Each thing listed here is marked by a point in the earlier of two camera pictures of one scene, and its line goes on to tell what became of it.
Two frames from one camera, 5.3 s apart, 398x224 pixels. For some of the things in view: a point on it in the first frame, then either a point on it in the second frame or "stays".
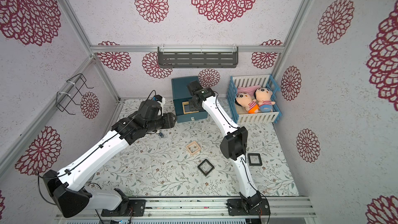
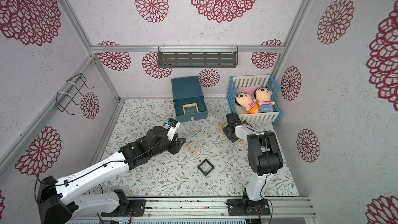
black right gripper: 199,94 → 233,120
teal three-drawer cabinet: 181,94 stays
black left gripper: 169,122 → 176,144
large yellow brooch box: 186,108 stays
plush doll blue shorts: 263,95 stays
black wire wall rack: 63,99 stays
